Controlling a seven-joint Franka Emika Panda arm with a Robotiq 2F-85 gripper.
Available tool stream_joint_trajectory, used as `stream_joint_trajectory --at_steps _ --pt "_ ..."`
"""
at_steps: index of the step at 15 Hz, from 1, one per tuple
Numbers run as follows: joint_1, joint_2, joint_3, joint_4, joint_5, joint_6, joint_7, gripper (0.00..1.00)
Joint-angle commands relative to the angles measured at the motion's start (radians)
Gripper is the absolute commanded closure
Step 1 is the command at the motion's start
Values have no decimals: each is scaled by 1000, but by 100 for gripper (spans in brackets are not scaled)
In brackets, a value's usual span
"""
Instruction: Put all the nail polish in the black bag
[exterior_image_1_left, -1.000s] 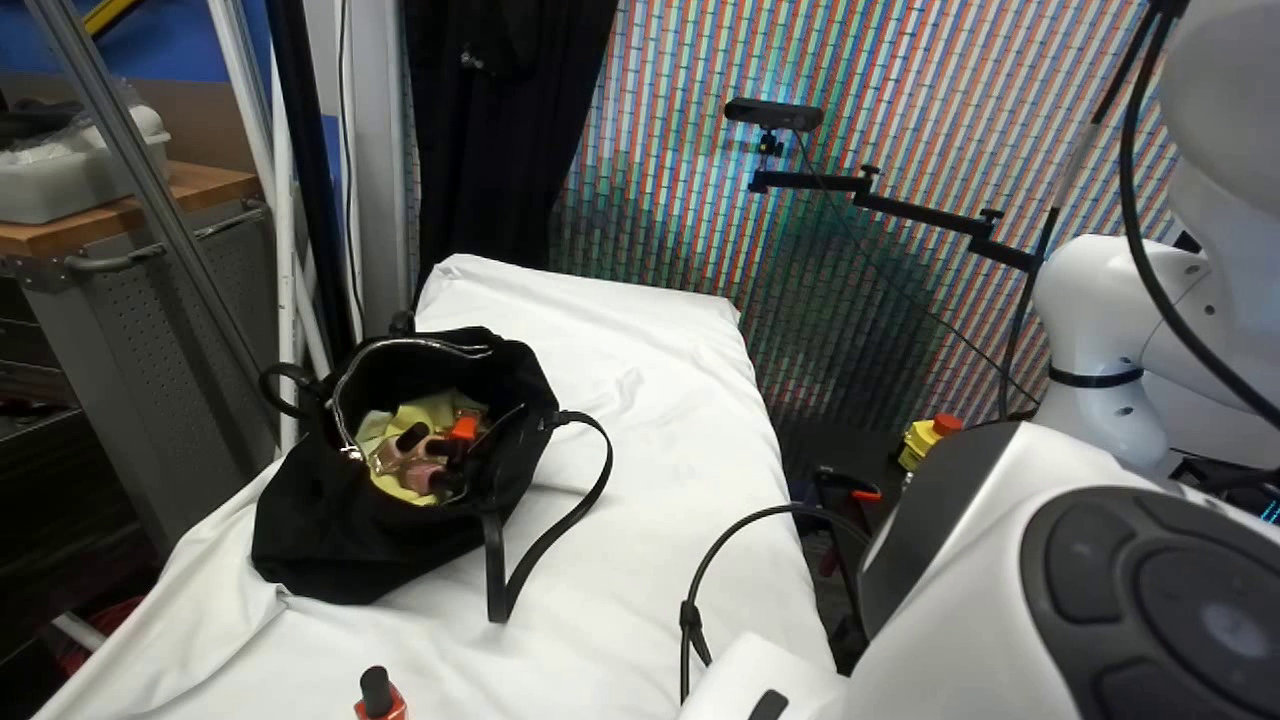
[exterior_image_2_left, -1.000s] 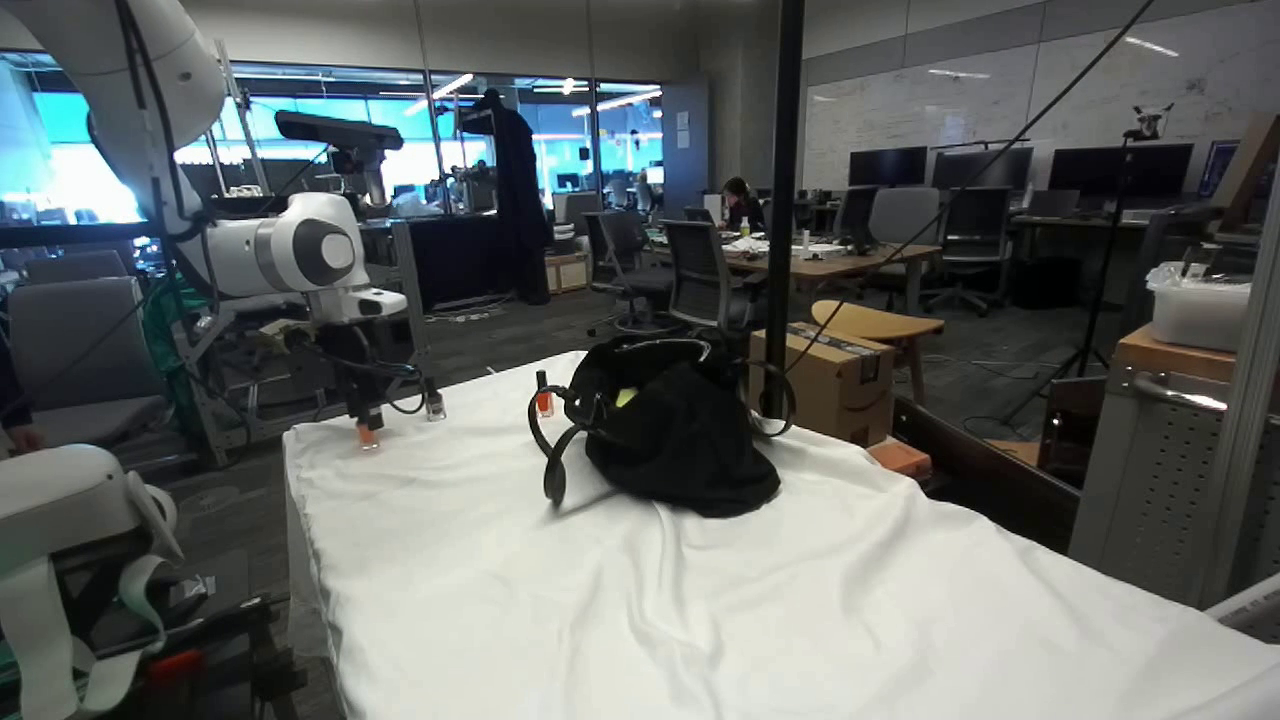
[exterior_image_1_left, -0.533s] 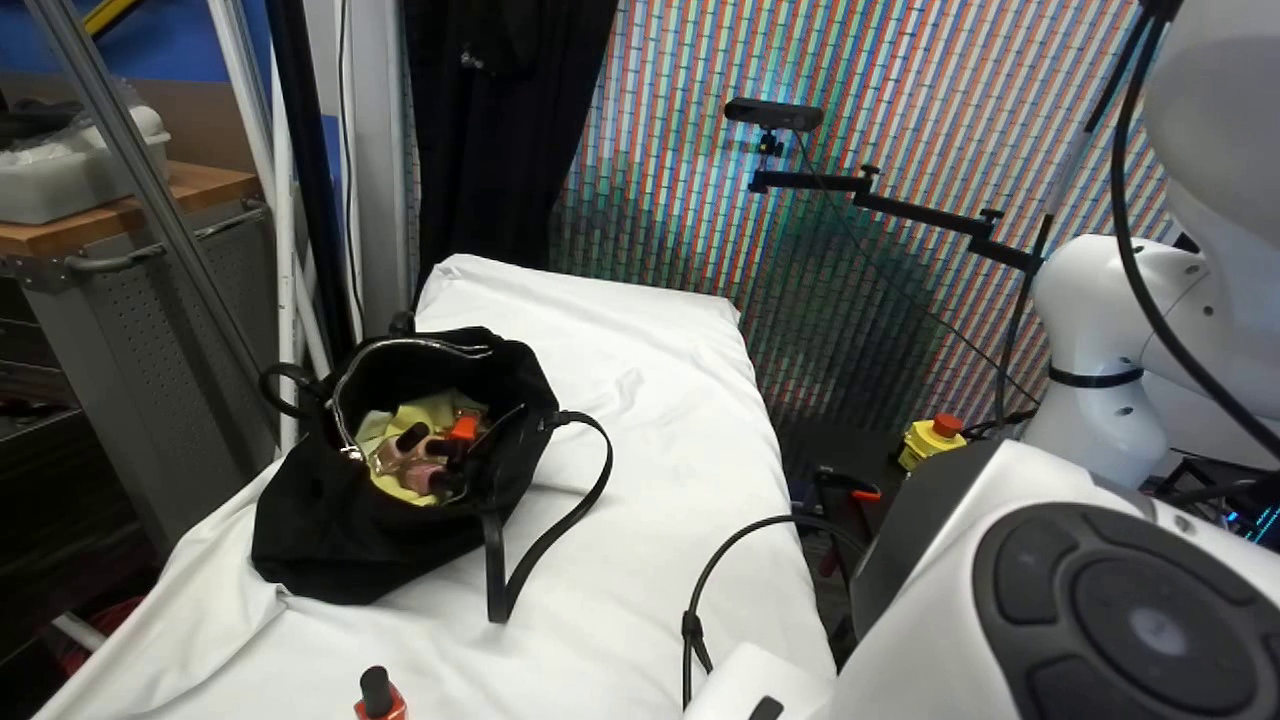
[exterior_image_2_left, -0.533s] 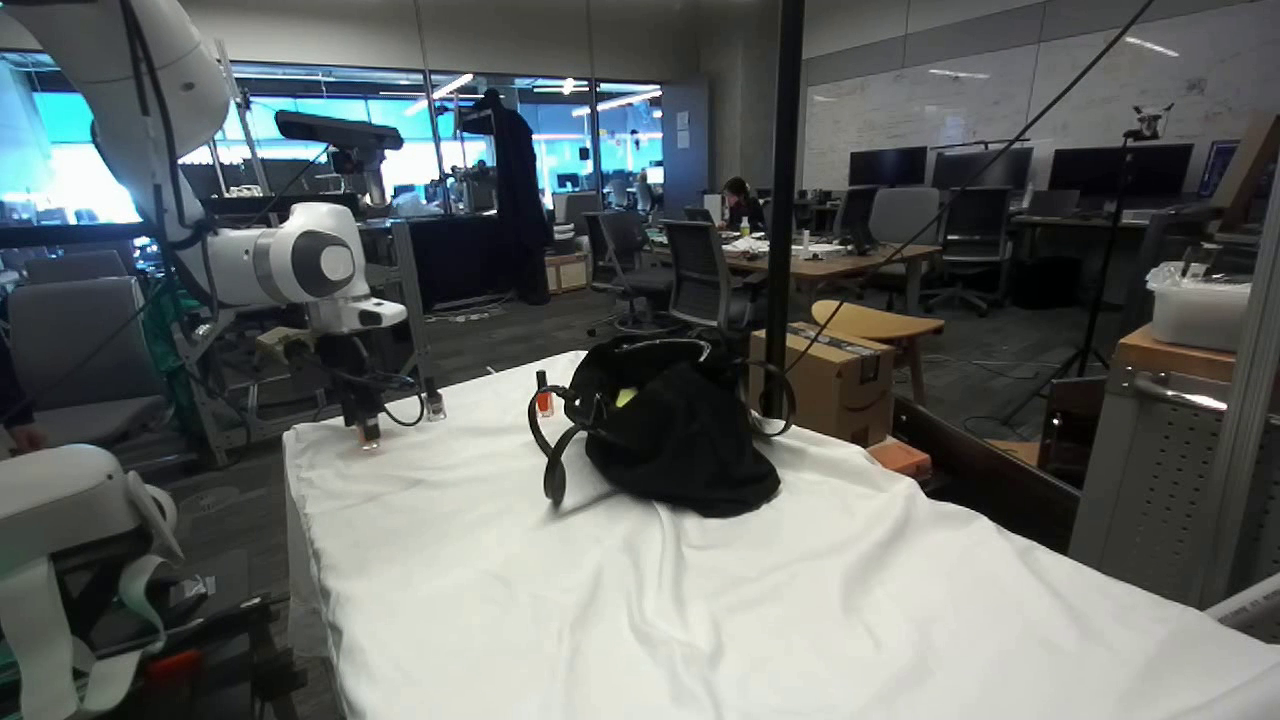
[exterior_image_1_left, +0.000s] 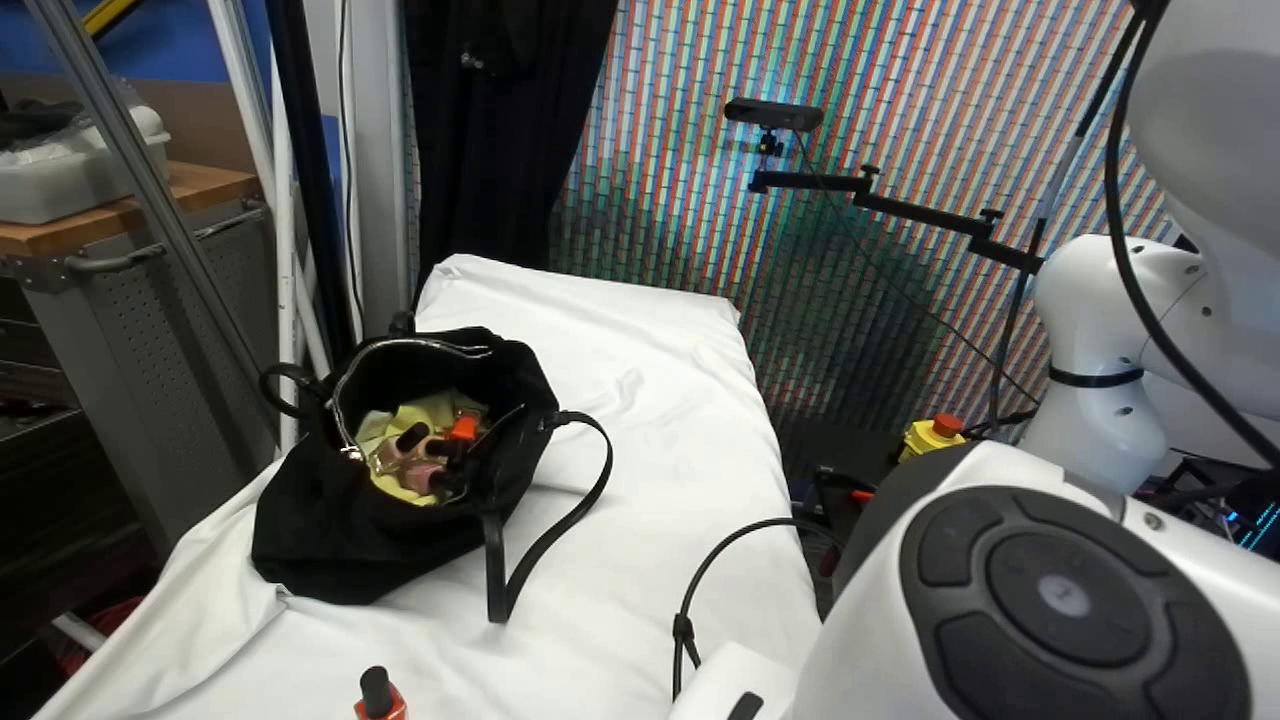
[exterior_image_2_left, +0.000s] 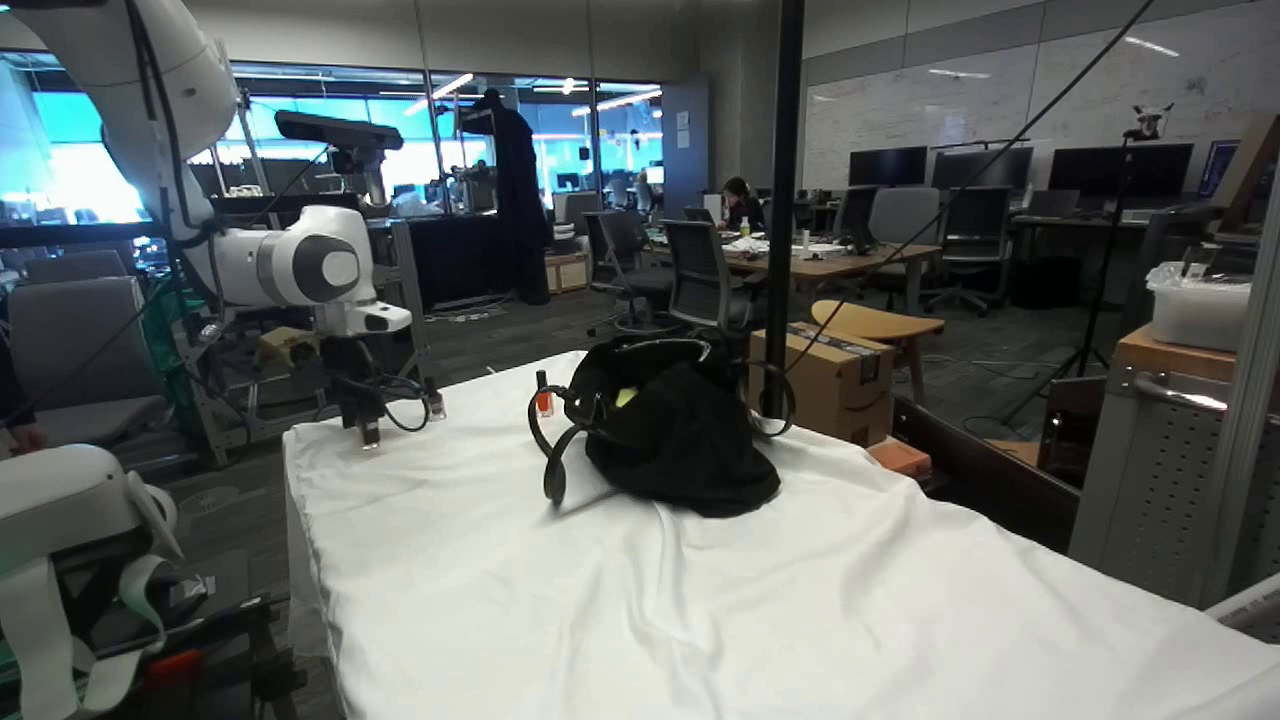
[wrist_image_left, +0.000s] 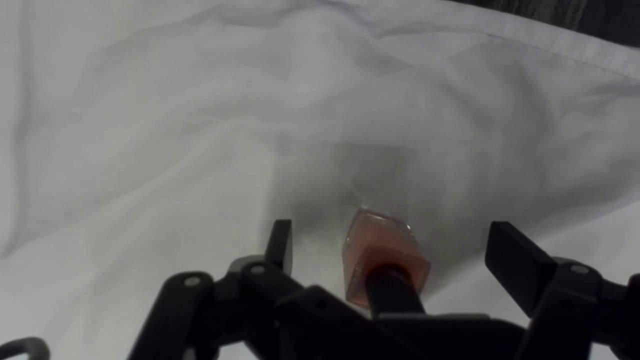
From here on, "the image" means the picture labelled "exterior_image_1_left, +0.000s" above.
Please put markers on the pink nail polish bottle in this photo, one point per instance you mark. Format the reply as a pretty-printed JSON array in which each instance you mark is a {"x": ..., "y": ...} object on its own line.
[{"x": 420, "y": 477}]

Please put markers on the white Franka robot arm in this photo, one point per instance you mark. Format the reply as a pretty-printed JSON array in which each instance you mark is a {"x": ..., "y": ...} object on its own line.
[{"x": 855, "y": 624}]

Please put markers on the yellow cloth bag lining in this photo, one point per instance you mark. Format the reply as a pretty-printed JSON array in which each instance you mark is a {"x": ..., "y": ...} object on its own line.
[{"x": 383, "y": 461}]

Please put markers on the white tablecloth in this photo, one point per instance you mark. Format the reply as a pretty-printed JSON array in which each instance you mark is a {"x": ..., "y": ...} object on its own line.
[{"x": 643, "y": 403}]

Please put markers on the yellow emergency stop button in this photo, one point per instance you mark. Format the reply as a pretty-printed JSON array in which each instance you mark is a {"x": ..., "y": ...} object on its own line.
[{"x": 934, "y": 434}]

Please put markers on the black vertical pole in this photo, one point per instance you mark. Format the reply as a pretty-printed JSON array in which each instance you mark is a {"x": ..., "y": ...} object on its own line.
[{"x": 305, "y": 203}]

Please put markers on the grey metal strut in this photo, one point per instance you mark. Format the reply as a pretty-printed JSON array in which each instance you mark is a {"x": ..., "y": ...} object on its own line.
[{"x": 154, "y": 203}]

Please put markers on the grey cabinet wooden top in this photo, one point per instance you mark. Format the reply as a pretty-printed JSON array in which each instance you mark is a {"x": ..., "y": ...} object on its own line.
[{"x": 121, "y": 360}]

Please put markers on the white plastic bin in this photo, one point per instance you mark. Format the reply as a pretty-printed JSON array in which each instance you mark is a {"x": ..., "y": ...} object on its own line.
[{"x": 62, "y": 174}]

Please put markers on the black stereo camera bar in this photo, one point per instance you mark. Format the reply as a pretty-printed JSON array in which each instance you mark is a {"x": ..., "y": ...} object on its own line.
[{"x": 773, "y": 115}]

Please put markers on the white door frame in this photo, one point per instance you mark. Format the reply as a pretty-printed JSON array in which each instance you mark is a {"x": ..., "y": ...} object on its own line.
[{"x": 373, "y": 163}]

